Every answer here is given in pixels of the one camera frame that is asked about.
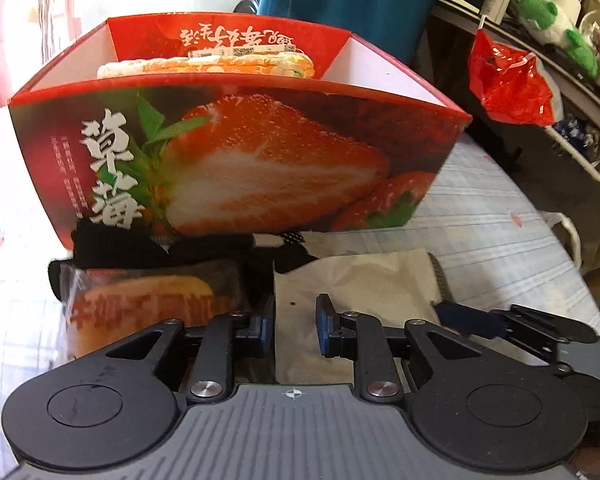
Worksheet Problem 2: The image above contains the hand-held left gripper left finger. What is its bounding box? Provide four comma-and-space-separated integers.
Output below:
95, 294, 276, 405

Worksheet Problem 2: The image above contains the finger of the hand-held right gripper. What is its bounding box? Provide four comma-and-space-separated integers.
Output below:
432, 300, 600, 367

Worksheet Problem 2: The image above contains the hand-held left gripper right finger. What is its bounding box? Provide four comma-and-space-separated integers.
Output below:
316, 294, 491, 403

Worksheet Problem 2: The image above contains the grey-green knitted cloth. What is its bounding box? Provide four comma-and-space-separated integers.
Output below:
429, 254, 452, 307

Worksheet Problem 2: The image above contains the cream cloth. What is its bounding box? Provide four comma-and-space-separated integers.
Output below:
272, 246, 449, 387

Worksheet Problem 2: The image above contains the red strawberry print cardboard box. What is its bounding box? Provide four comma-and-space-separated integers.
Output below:
8, 13, 474, 252

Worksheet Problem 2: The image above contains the light plaid table cloth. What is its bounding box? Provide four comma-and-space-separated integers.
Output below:
0, 104, 600, 463

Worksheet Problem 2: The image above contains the clear cake snack packet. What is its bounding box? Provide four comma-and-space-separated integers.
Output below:
61, 259, 244, 362

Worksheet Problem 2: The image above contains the white metal tube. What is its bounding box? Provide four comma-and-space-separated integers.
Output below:
544, 211, 582, 272

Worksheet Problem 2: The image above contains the black knitted cloth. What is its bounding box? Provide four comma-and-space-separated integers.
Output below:
47, 216, 322, 302

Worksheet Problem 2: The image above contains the blue patterned cloth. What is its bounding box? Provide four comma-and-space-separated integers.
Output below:
551, 114, 600, 162

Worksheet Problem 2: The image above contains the red plastic bag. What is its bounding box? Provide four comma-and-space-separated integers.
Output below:
467, 29, 564, 127

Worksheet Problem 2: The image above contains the green plush toy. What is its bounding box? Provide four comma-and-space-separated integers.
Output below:
516, 0, 600, 74

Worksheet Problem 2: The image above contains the teal curtain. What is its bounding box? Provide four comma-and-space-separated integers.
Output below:
256, 0, 449, 64

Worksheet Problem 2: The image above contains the white brush holder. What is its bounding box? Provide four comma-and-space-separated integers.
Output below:
541, 0, 584, 27

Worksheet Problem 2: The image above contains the pink printed backdrop cloth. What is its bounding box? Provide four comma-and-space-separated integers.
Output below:
0, 0, 107, 117

